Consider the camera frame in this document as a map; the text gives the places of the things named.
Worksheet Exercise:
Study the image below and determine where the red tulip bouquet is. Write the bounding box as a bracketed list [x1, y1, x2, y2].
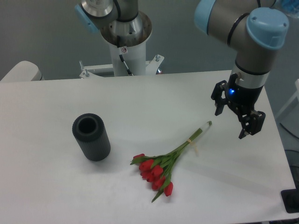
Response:
[130, 121, 212, 202]

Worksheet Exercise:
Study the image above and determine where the black device at edge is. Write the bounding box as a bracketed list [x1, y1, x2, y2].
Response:
[281, 189, 299, 213]

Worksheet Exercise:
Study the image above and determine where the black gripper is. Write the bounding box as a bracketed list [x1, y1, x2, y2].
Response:
[211, 73, 266, 139]

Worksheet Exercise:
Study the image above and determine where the white furniture frame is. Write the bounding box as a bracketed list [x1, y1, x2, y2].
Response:
[274, 79, 299, 122]

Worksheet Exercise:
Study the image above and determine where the black pedestal cable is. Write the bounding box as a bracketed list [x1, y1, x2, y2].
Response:
[116, 35, 134, 77]

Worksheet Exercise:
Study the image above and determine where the white chair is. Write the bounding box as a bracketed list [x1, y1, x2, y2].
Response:
[0, 61, 44, 83]

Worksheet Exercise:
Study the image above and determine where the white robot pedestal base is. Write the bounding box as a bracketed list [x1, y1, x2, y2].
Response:
[78, 10, 164, 79]

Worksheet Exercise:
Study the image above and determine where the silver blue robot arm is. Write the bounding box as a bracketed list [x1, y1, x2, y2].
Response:
[75, 0, 289, 139]

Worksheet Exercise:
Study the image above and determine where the dark grey ribbed vase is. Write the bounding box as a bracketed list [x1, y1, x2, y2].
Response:
[72, 113, 111, 161]

